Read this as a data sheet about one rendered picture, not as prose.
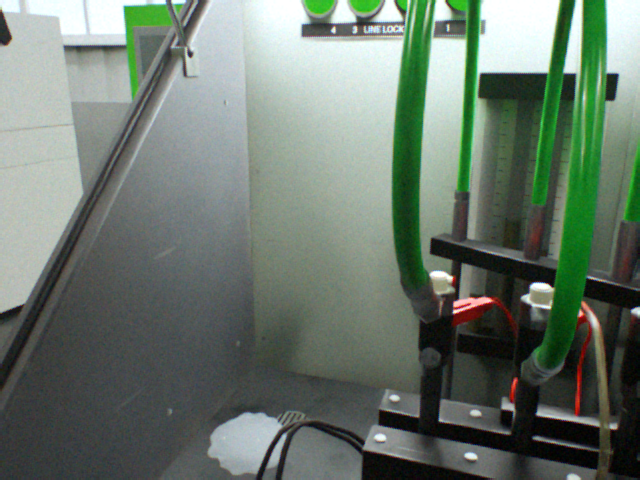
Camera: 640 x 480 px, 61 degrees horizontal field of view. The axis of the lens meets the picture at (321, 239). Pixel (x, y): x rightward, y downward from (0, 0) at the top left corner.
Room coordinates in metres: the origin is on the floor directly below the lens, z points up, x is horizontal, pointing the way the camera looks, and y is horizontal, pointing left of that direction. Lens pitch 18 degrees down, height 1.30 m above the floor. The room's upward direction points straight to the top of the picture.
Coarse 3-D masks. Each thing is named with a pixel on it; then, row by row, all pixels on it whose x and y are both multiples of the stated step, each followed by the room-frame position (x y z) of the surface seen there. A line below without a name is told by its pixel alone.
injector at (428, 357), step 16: (448, 304) 0.42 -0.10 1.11; (448, 320) 0.42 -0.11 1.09; (432, 336) 0.42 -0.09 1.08; (448, 336) 0.42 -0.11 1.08; (432, 352) 0.40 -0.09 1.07; (448, 352) 0.42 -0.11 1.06; (432, 368) 0.41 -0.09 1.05; (432, 384) 0.42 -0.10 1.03; (432, 400) 0.42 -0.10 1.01; (432, 416) 0.42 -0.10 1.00; (432, 432) 0.42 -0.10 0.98
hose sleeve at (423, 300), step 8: (400, 280) 0.31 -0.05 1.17; (408, 288) 0.30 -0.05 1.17; (424, 288) 0.30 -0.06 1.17; (432, 288) 0.32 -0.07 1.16; (408, 296) 0.32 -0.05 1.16; (416, 296) 0.31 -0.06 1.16; (424, 296) 0.31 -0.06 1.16; (432, 296) 0.33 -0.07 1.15; (416, 304) 0.33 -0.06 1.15; (424, 304) 0.33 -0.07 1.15; (432, 304) 0.34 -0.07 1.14; (424, 312) 0.35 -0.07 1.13; (432, 312) 0.35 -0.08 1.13
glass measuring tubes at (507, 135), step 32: (480, 96) 0.65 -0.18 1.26; (512, 96) 0.64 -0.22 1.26; (544, 96) 0.63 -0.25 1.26; (608, 96) 0.61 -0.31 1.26; (480, 128) 0.68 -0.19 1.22; (512, 128) 0.67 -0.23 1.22; (480, 160) 0.68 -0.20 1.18; (512, 160) 0.65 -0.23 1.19; (480, 192) 0.66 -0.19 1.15; (512, 192) 0.65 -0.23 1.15; (480, 224) 0.66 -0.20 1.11; (512, 224) 0.64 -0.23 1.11; (544, 256) 0.63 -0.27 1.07; (480, 288) 0.65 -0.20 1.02; (512, 288) 0.64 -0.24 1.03; (480, 320) 0.66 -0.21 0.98; (480, 352) 0.64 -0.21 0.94; (512, 352) 0.63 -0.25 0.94
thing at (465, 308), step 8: (456, 304) 0.44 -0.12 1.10; (464, 304) 0.44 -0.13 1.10; (472, 304) 0.45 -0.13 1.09; (480, 304) 0.45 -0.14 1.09; (488, 304) 0.46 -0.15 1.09; (456, 312) 0.43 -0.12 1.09; (464, 312) 0.44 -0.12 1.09; (472, 312) 0.44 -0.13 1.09; (480, 312) 0.45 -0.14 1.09; (456, 320) 0.43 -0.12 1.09; (464, 320) 0.44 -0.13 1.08
